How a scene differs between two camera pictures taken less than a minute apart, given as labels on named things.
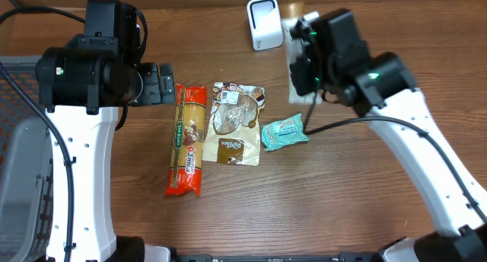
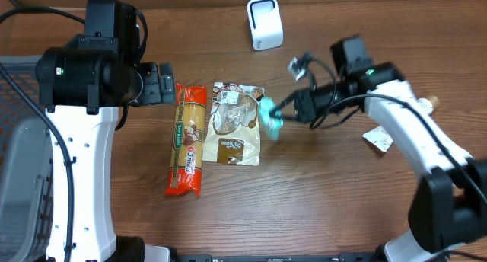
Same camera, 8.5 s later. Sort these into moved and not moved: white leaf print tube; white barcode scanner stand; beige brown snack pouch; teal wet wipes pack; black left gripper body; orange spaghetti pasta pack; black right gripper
Moved: white leaf print tube; black right gripper; teal wet wipes pack
Not moved: beige brown snack pouch; white barcode scanner stand; orange spaghetti pasta pack; black left gripper body
